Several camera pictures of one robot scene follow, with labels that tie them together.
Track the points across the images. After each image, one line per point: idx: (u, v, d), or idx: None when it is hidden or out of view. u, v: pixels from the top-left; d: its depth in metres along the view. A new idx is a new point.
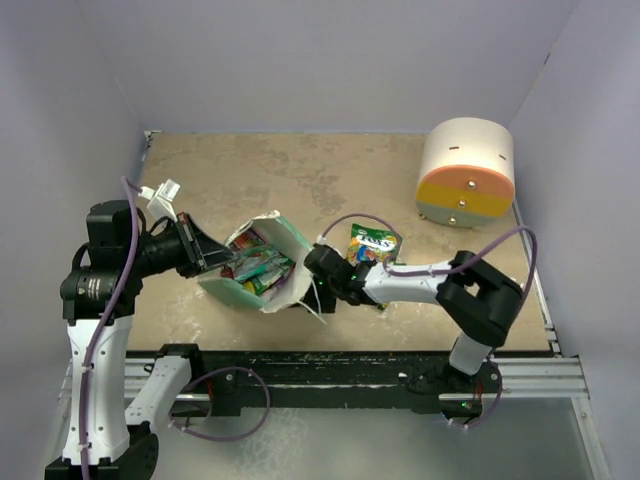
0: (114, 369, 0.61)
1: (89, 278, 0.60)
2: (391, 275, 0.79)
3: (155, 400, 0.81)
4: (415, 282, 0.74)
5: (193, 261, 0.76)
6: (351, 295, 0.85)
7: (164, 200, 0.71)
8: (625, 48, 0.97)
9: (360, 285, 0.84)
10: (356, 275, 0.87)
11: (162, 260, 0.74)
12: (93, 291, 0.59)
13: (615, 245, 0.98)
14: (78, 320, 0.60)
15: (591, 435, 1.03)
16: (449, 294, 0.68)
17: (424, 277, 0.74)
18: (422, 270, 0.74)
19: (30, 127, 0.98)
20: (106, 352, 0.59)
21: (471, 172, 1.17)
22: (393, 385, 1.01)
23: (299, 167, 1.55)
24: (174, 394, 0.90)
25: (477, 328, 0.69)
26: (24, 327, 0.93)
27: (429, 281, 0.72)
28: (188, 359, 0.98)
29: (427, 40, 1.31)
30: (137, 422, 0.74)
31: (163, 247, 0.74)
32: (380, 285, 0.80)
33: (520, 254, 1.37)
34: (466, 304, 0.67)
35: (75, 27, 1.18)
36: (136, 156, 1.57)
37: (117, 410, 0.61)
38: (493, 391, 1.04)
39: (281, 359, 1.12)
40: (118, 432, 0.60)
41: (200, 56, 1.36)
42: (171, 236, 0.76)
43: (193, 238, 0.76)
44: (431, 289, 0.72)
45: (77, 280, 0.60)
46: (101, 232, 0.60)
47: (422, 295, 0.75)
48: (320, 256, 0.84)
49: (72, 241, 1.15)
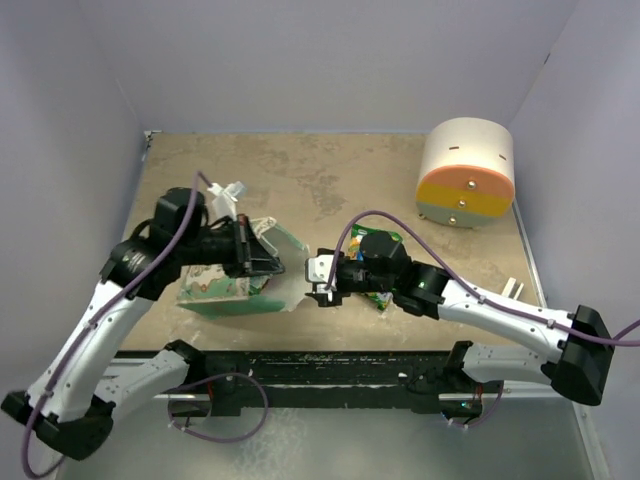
0: (113, 338, 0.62)
1: (137, 252, 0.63)
2: (483, 303, 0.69)
3: (134, 390, 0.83)
4: (524, 327, 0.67)
5: (239, 262, 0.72)
6: (411, 305, 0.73)
7: (229, 197, 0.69)
8: (624, 49, 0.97)
9: (433, 300, 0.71)
10: (419, 281, 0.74)
11: (213, 254, 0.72)
12: (135, 266, 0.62)
13: (615, 245, 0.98)
14: (108, 281, 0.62)
15: (591, 435, 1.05)
16: (573, 357, 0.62)
17: (536, 324, 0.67)
18: (537, 316, 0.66)
19: (30, 125, 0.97)
20: (112, 320, 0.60)
21: (472, 172, 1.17)
22: (393, 385, 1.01)
23: (299, 168, 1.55)
24: (161, 388, 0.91)
25: (575, 385, 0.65)
26: (24, 327, 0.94)
27: (544, 332, 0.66)
28: (189, 363, 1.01)
29: (428, 39, 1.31)
30: (104, 397, 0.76)
31: (217, 240, 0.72)
32: (465, 310, 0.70)
33: (520, 254, 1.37)
34: (587, 371, 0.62)
35: (75, 27, 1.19)
36: (136, 156, 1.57)
37: (93, 380, 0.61)
38: (493, 390, 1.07)
39: (281, 359, 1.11)
40: (83, 397, 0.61)
41: (200, 55, 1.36)
42: (226, 232, 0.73)
43: (245, 239, 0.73)
44: (546, 341, 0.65)
45: (126, 249, 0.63)
46: (163, 217, 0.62)
47: (523, 337, 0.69)
48: (391, 251, 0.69)
49: (73, 241, 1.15)
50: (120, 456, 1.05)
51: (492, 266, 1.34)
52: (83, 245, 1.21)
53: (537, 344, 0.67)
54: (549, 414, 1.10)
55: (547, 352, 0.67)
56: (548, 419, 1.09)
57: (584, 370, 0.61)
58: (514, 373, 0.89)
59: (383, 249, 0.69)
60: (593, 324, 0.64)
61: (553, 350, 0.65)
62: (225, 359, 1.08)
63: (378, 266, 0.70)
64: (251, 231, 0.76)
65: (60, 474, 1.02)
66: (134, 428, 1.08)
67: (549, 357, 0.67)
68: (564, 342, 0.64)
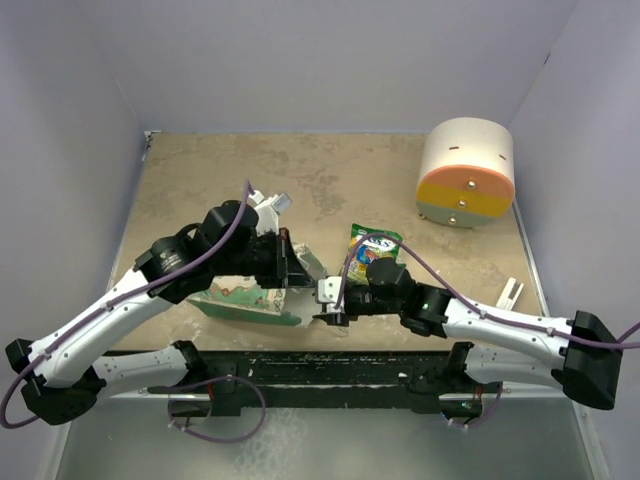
0: (122, 326, 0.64)
1: (175, 254, 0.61)
2: (485, 318, 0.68)
3: (127, 374, 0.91)
4: (526, 337, 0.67)
5: (278, 276, 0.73)
6: (417, 326, 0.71)
7: (273, 210, 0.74)
8: (624, 49, 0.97)
9: (436, 317, 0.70)
10: (425, 302, 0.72)
11: (253, 267, 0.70)
12: (169, 265, 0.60)
13: (615, 246, 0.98)
14: (138, 271, 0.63)
15: (591, 435, 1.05)
16: (574, 364, 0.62)
17: (536, 333, 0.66)
18: (537, 326, 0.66)
19: (30, 126, 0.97)
20: (126, 311, 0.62)
21: (472, 172, 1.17)
22: (393, 385, 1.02)
23: (299, 168, 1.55)
24: (155, 379, 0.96)
25: (581, 390, 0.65)
26: (25, 326, 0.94)
27: (545, 341, 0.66)
28: (188, 367, 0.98)
29: (428, 39, 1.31)
30: (97, 376, 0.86)
31: (259, 254, 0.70)
32: (468, 327, 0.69)
33: (521, 254, 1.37)
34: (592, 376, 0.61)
35: (75, 27, 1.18)
36: (136, 156, 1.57)
37: (88, 357, 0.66)
38: (493, 391, 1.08)
39: (281, 359, 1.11)
40: (74, 370, 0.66)
41: (200, 55, 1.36)
42: (266, 245, 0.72)
43: (285, 254, 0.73)
44: (546, 349, 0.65)
45: (168, 247, 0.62)
46: (211, 224, 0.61)
47: (526, 347, 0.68)
48: (396, 277, 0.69)
49: (73, 241, 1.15)
50: (120, 456, 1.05)
51: (492, 266, 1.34)
52: (84, 245, 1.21)
53: (540, 353, 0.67)
54: (549, 414, 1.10)
55: (551, 360, 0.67)
56: (548, 419, 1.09)
57: (587, 375, 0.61)
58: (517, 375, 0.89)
59: (390, 275, 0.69)
60: (593, 328, 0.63)
61: (556, 357, 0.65)
62: (225, 359, 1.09)
63: (384, 291, 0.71)
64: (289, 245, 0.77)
65: (60, 474, 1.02)
66: (134, 427, 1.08)
67: (554, 364, 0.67)
68: (566, 349, 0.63)
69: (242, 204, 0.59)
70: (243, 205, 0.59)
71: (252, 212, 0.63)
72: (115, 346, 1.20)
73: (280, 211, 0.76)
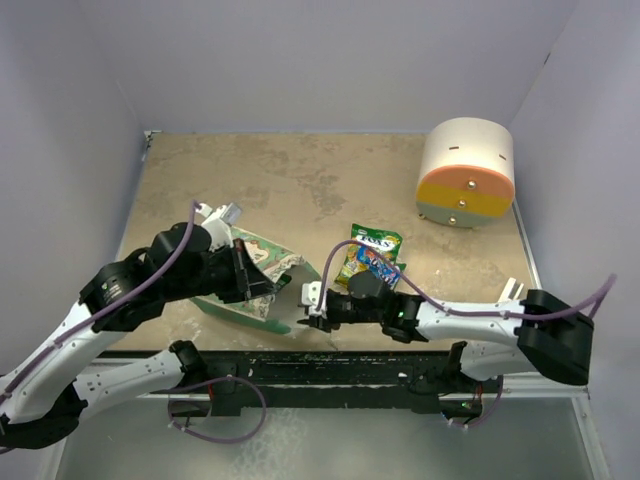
0: (76, 360, 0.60)
1: (118, 283, 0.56)
2: (449, 314, 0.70)
3: (113, 391, 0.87)
4: (484, 324, 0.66)
5: (240, 290, 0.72)
6: (397, 334, 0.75)
7: (225, 222, 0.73)
8: (623, 50, 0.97)
9: (411, 324, 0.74)
10: (402, 311, 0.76)
11: (212, 283, 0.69)
12: (113, 295, 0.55)
13: (615, 246, 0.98)
14: (83, 304, 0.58)
15: (591, 435, 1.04)
16: (531, 340, 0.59)
17: (494, 319, 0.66)
18: (492, 311, 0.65)
19: (30, 126, 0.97)
20: (75, 346, 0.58)
21: (471, 172, 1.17)
22: (393, 385, 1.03)
23: (299, 168, 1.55)
24: (148, 388, 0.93)
25: (556, 372, 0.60)
26: (24, 326, 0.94)
27: (502, 325, 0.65)
28: (182, 372, 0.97)
29: (429, 39, 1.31)
30: (80, 395, 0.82)
31: (216, 271, 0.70)
32: (436, 325, 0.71)
33: (521, 254, 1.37)
34: (551, 350, 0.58)
35: (75, 28, 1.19)
36: (136, 156, 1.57)
37: (49, 392, 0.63)
38: (493, 390, 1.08)
39: (280, 359, 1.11)
40: (37, 405, 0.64)
41: (200, 55, 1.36)
42: (221, 259, 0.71)
43: (244, 266, 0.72)
44: (506, 333, 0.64)
45: (112, 275, 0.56)
46: (159, 250, 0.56)
47: (488, 335, 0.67)
48: (375, 290, 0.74)
49: (73, 241, 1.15)
50: (120, 456, 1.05)
51: (492, 266, 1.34)
52: (83, 245, 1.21)
53: (504, 339, 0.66)
54: (549, 413, 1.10)
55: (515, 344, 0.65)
56: (548, 419, 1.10)
57: (544, 350, 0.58)
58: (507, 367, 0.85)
59: (370, 288, 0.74)
60: (545, 304, 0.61)
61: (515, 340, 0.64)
62: (225, 360, 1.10)
63: (365, 303, 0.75)
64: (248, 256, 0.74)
65: (60, 474, 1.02)
66: (134, 428, 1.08)
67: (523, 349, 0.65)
68: (519, 328, 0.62)
69: (188, 227, 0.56)
70: (189, 227, 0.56)
71: (203, 236, 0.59)
72: (115, 347, 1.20)
73: (231, 222, 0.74)
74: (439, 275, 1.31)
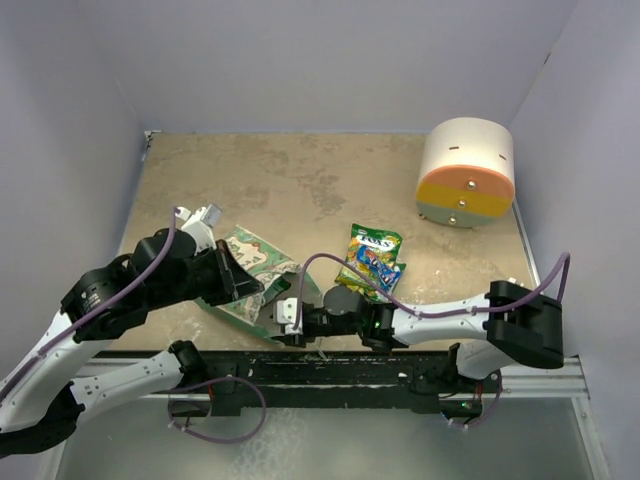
0: (63, 368, 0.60)
1: (97, 291, 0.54)
2: (422, 317, 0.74)
3: (110, 395, 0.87)
4: (455, 322, 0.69)
5: (227, 292, 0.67)
6: (376, 345, 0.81)
7: (206, 224, 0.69)
8: (623, 50, 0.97)
9: (388, 334, 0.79)
10: (378, 322, 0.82)
11: (196, 288, 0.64)
12: (92, 304, 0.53)
13: (615, 246, 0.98)
14: (65, 313, 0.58)
15: (591, 435, 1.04)
16: (500, 333, 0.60)
17: (464, 317, 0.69)
18: (461, 309, 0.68)
19: (30, 126, 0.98)
20: (58, 357, 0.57)
21: (471, 172, 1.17)
22: (393, 385, 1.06)
23: (299, 168, 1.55)
24: (149, 390, 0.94)
25: (528, 358, 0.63)
26: (24, 326, 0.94)
27: (472, 322, 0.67)
28: (182, 372, 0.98)
29: (429, 39, 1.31)
30: (77, 398, 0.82)
31: (199, 274, 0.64)
32: (411, 331, 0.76)
33: (520, 254, 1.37)
34: (518, 338, 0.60)
35: (75, 28, 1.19)
36: (136, 156, 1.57)
37: (38, 400, 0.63)
38: (492, 390, 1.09)
39: (281, 359, 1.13)
40: (29, 413, 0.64)
41: (200, 55, 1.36)
42: (206, 262, 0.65)
43: (229, 267, 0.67)
44: (475, 329, 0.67)
45: (92, 282, 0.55)
46: (140, 256, 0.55)
47: (460, 332, 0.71)
48: (353, 306, 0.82)
49: (73, 240, 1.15)
50: (120, 456, 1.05)
51: (492, 266, 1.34)
52: (83, 245, 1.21)
53: (475, 335, 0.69)
54: (549, 413, 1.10)
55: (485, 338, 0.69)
56: (548, 419, 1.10)
57: (514, 340, 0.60)
58: (499, 361, 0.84)
59: (348, 305, 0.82)
60: (510, 295, 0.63)
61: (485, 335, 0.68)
62: (225, 360, 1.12)
63: (344, 318, 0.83)
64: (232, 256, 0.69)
65: (60, 474, 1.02)
66: (134, 427, 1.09)
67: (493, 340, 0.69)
68: (486, 321, 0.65)
69: (171, 233, 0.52)
70: (170, 232, 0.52)
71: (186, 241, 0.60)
72: (115, 347, 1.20)
73: (213, 223, 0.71)
74: (439, 275, 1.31)
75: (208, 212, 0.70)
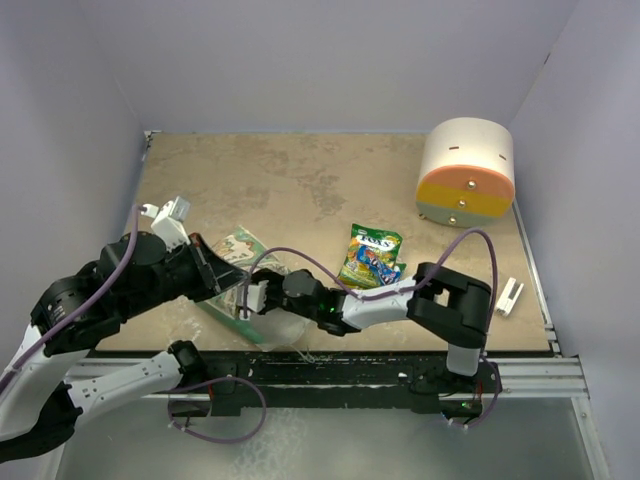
0: (42, 378, 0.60)
1: (61, 302, 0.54)
2: (364, 300, 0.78)
3: (109, 397, 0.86)
4: (386, 302, 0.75)
5: (209, 287, 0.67)
6: (331, 328, 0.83)
7: (175, 220, 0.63)
8: (623, 50, 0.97)
9: (339, 317, 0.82)
10: (334, 306, 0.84)
11: (176, 287, 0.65)
12: (58, 316, 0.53)
13: (615, 246, 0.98)
14: (35, 326, 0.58)
15: (590, 434, 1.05)
16: (418, 310, 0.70)
17: (394, 296, 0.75)
18: (390, 289, 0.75)
19: (31, 127, 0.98)
20: (33, 369, 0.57)
21: (471, 172, 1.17)
22: (393, 385, 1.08)
23: (299, 168, 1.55)
24: (148, 391, 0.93)
25: (456, 336, 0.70)
26: (23, 327, 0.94)
27: (400, 300, 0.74)
28: (181, 374, 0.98)
29: (429, 38, 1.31)
30: (76, 401, 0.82)
31: (176, 272, 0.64)
32: (356, 313, 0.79)
33: (520, 254, 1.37)
34: (435, 315, 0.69)
35: (75, 29, 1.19)
36: (136, 156, 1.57)
37: (25, 410, 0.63)
38: (492, 390, 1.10)
39: (281, 358, 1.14)
40: (19, 424, 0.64)
41: (199, 55, 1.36)
42: (182, 259, 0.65)
43: (206, 261, 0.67)
44: (402, 308, 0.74)
45: (56, 294, 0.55)
46: (106, 263, 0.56)
47: (396, 313, 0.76)
48: (308, 288, 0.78)
49: (72, 240, 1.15)
50: (120, 456, 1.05)
51: (492, 266, 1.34)
52: (83, 244, 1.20)
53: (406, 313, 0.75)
54: (549, 414, 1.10)
55: None
56: (549, 419, 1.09)
57: (429, 317, 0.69)
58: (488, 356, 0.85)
59: (303, 287, 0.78)
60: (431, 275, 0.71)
61: None
62: (226, 360, 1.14)
63: (300, 301, 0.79)
64: (208, 249, 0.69)
65: (60, 474, 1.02)
66: (135, 427, 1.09)
67: None
68: (410, 300, 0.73)
69: (131, 240, 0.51)
70: (131, 241, 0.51)
71: (154, 247, 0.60)
72: (115, 346, 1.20)
73: (182, 217, 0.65)
74: None
75: (177, 205, 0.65)
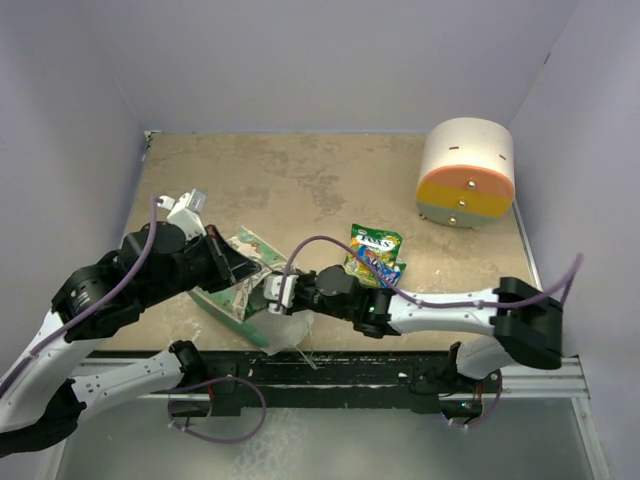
0: (56, 368, 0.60)
1: (85, 289, 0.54)
2: (423, 306, 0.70)
3: (111, 393, 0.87)
4: (458, 315, 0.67)
5: (224, 278, 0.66)
6: (369, 329, 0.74)
7: (192, 211, 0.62)
8: (623, 50, 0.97)
9: (384, 319, 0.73)
10: (373, 305, 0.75)
11: (192, 278, 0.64)
12: (82, 303, 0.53)
13: (615, 246, 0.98)
14: (55, 312, 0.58)
15: (591, 435, 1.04)
16: (505, 329, 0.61)
17: (468, 309, 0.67)
18: (466, 302, 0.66)
19: (30, 127, 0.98)
20: (51, 356, 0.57)
21: (471, 172, 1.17)
22: (393, 385, 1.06)
23: (299, 168, 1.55)
24: (150, 389, 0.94)
25: (532, 358, 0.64)
26: (23, 327, 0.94)
27: (477, 315, 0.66)
28: (182, 372, 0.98)
29: (429, 38, 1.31)
30: (79, 396, 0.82)
31: (192, 264, 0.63)
32: (410, 318, 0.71)
33: (520, 254, 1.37)
34: (525, 337, 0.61)
35: (75, 28, 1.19)
36: (136, 156, 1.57)
37: (34, 399, 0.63)
38: (492, 390, 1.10)
39: (281, 358, 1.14)
40: (26, 414, 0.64)
41: (199, 55, 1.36)
42: (198, 250, 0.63)
43: (222, 252, 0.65)
44: (480, 323, 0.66)
45: (79, 282, 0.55)
46: (128, 252, 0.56)
47: (461, 325, 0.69)
48: (346, 287, 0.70)
49: (73, 240, 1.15)
50: (120, 456, 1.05)
51: (492, 266, 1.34)
52: (83, 244, 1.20)
53: (475, 328, 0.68)
54: (549, 414, 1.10)
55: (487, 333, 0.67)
56: (549, 419, 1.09)
57: (520, 339, 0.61)
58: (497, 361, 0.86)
59: (340, 285, 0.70)
60: (518, 293, 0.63)
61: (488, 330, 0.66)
62: (226, 360, 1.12)
63: (335, 301, 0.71)
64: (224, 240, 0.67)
65: (60, 474, 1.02)
66: (135, 427, 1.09)
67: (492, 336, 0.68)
68: (493, 316, 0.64)
69: (152, 228, 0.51)
70: (152, 228, 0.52)
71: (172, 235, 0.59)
72: (116, 346, 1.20)
73: (199, 209, 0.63)
74: (439, 276, 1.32)
75: (193, 197, 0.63)
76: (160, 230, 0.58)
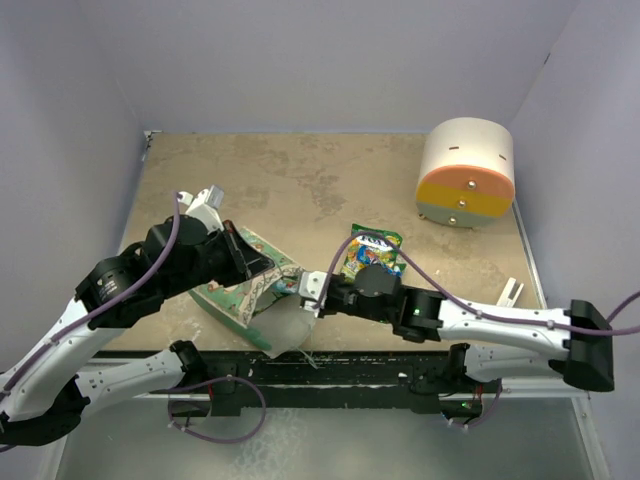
0: (74, 358, 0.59)
1: (111, 278, 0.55)
2: (482, 318, 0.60)
3: (114, 389, 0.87)
4: (525, 333, 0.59)
5: (240, 273, 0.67)
6: (411, 334, 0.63)
7: (210, 207, 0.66)
8: (623, 50, 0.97)
9: (432, 326, 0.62)
10: (415, 306, 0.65)
11: (210, 272, 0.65)
12: (109, 292, 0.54)
13: (615, 246, 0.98)
14: (79, 300, 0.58)
15: (591, 435, 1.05)
16: (580, 356, 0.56)
17: (536, 328, 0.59)
18: (536, 319, 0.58)
19: (31, 127, 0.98)
20: (72, 344, 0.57)
21: (471, 172, 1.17)
22: (394, 385, 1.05)
23: (299, 168, 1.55)
24: (150, 386, 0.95)
25: (594, 384, 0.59)
26: (23, 326, 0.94)
27: (547, 335, 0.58)
28: (183, 371, 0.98)
29: (429, 38, 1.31)
30: (83, 393, 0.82)
31: (211, 258, 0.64)
32: (466, 330, 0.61)
33: (521, 254, 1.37)
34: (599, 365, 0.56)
35: (75, 28, 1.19)
36: (136, 156, 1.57)
37: (48, 389, 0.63)
38: (493, 391, 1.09)
39: (281, 358, 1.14)
40: (37, 404, 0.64)
41: (199, 55, 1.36)
42: (216, 245, 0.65)
43: (238, 247, 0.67)
44: (551, 344, 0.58)
45: (104, 272, 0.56)
46: (152, 243, 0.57)
47: (524, 344, 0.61)
48: (391, 288, 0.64)
49: (73, 239, 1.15)
50: (120, 456, 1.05)
51: (492, 266, 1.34)
52: (83, 244, 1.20)
53: (540, 348, 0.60)
54: (550, 414, 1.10)
55: (552, 354, 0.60)
56: (549, 419, 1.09)
57: (595, 367, 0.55)
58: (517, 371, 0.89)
59: (383, 285, 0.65)
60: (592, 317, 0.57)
61: (558, 351, 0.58)
62: (225, 360, 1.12)
63: (375, 303, 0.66)
64: (239, 236, 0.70)
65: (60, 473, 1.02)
66: (135, 427, 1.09)
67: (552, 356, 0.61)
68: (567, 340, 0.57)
69: (174, 223, 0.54)
70: (173, 225, 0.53)
71: (193, 229, 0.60)
72: (116, 347, 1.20)
73: (216, 206, 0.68)
74: (439, 275, 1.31)
75: (212, 194, 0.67)
76: (182, 223, 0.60)
